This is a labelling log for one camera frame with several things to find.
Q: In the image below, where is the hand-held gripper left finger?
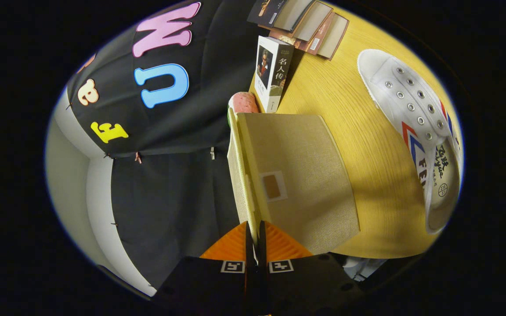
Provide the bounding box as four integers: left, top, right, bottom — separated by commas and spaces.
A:
154, 221, 256, 316

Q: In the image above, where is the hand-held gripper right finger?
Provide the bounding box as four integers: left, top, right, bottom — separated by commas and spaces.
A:
255, 220, 365, 316

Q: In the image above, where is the beige fabric storage box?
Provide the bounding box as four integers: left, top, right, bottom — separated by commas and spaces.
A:
227, 108, 361, 256

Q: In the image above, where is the white canvas shoe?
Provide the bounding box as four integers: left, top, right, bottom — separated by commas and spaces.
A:
357, 48, 462, 234

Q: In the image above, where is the watermelon slice toy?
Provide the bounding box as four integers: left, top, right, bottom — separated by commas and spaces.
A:
228, 92, 260, 128

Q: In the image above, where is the white portrait cover book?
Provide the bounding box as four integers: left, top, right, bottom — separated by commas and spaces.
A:
254, 36, 295, 114

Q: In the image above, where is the brown cover book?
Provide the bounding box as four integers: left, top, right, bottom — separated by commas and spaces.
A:
258, 1, 334, 50
299, 12, 350, 61

